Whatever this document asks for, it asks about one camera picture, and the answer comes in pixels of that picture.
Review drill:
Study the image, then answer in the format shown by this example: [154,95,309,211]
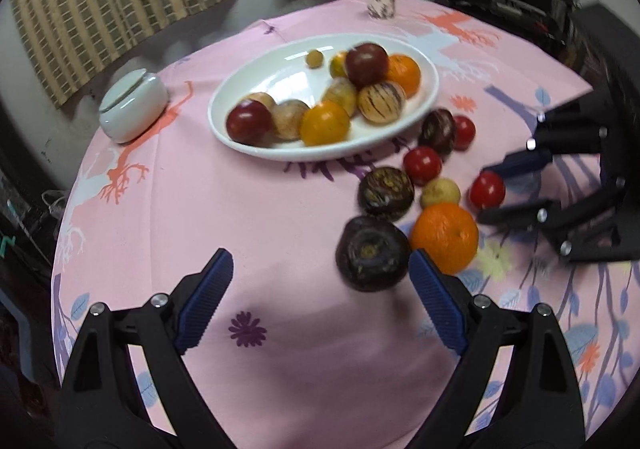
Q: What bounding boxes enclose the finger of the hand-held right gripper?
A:
[480,93,612,179]
[476,178,627,262]

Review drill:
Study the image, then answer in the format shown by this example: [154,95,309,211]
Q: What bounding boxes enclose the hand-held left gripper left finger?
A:
[55,248,236,449]

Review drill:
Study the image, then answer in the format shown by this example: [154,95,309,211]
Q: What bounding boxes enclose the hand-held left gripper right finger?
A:
[408,248,587,449]

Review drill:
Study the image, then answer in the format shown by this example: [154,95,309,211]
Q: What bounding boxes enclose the red tomato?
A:
[452,115,477,151]
[403,146,444,185]
[469,170,506,210]

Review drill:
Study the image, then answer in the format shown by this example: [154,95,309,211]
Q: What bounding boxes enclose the dark purple ringed fruit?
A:
[335,216,413,292]

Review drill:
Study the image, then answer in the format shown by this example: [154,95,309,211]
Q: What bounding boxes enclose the striped pepino melon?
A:
[357,82,407,124]

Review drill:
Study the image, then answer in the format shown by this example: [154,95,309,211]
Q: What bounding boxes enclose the dark red plum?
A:
[345,43,390,90]
[226,100,273,146]

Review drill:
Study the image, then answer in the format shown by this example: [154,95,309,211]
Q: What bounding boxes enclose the tan round fruit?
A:
[321,78,358,117]
[271,99,311,140]
[244,92,277,112]

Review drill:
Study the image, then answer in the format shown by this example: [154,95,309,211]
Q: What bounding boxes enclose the yellow-orange mandarin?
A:
[300,100,351,147]

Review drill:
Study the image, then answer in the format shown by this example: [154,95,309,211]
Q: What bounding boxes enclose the yellow-green fruit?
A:
[329,50,351,79]

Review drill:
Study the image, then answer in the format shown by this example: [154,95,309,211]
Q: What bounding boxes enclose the white oval plate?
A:
[207,32,440,161]

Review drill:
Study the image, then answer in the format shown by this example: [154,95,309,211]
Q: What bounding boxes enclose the large orange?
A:
[410,203,480,275]

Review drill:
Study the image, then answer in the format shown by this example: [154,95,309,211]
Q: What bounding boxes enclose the small yellow fruit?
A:
[420,178,461,210]

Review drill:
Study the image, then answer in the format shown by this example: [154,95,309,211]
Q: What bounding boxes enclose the pink printed tablecloth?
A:
[50,0,631,440]

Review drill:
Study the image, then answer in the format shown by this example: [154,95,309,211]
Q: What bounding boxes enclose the dark purple striped fruit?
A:
[418,108,457,155]
[357,166,416,222]

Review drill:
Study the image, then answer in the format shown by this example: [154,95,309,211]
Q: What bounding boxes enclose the deep orange mandarin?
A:
[385,54,422,97]

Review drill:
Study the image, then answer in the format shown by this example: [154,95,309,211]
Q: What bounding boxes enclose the white lidded ceramic jar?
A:
[98,70,168,144]

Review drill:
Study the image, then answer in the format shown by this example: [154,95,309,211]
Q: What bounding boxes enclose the floral paper cup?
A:
[360,0,398,21]

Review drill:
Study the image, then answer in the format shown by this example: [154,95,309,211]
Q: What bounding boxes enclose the wide brick-pattern curtain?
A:
[7,0,236,107]

